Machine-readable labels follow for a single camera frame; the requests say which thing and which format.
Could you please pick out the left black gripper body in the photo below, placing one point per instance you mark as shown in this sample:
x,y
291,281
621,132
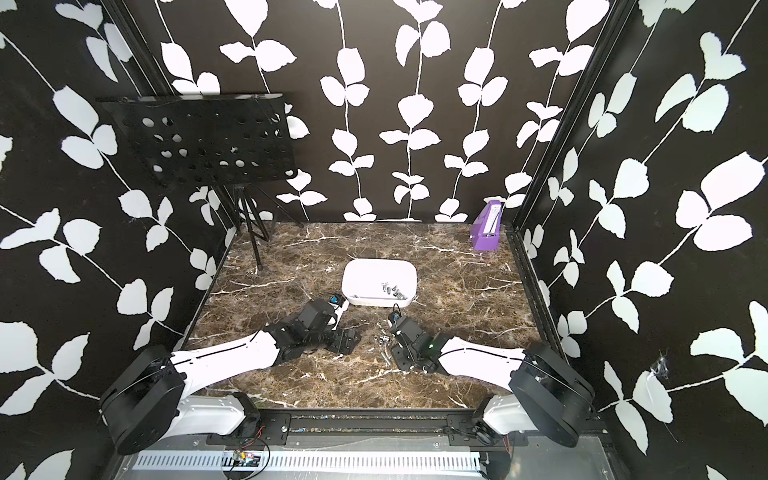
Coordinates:
x,y
336,341

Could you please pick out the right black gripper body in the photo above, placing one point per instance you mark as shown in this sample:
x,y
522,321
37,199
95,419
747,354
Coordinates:
x,y
402,358

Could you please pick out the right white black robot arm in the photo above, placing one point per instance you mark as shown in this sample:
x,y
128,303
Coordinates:
x,y
542,392

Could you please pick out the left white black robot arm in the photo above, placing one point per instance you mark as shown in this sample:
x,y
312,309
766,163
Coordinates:
x,y
156,396

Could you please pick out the white plastic storage box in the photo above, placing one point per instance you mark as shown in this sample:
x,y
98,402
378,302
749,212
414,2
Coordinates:
x,y
362,279

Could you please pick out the purple box with white card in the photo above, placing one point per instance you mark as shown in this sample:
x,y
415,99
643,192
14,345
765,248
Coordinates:
x,y
485,233

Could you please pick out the black perforated music stand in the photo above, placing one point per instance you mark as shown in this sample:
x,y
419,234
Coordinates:
x,y
236,142

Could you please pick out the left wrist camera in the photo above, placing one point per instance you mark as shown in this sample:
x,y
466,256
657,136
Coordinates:
x,y
339,305

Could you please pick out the black mounting rail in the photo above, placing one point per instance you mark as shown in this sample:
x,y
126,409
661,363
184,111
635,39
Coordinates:
x,y
278,427

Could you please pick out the white perforated cable duct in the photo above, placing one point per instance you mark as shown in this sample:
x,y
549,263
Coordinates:
x,y
373,462

